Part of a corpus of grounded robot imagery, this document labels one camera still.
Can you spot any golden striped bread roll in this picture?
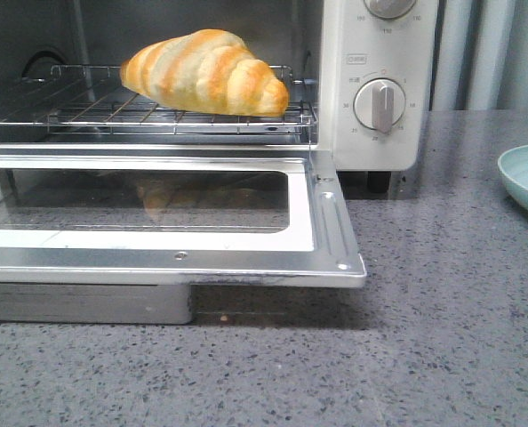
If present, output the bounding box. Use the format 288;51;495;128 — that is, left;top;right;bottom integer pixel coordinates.
120;28;289;117

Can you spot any glass oven door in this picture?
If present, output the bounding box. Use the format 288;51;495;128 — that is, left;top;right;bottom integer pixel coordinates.
0;150;366;324

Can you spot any black right oven foot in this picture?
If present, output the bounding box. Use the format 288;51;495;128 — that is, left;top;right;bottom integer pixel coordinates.
367;171;392;194

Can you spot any cream white toaster oven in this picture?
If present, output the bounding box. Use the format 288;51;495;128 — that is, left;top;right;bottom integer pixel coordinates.
0;1;438;174

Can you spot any beige timer knob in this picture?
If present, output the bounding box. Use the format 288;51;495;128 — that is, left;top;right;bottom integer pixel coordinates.
354;78;405;134

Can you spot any beige temperature knob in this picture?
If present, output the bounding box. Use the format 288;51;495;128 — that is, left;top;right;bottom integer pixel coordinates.
364;0;416;20

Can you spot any grey white curtain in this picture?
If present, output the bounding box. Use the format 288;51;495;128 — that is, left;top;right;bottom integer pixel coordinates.
429;1;528;111

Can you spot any metal wire oven rack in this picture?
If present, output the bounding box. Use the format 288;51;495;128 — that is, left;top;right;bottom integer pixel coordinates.
0;65;316;135

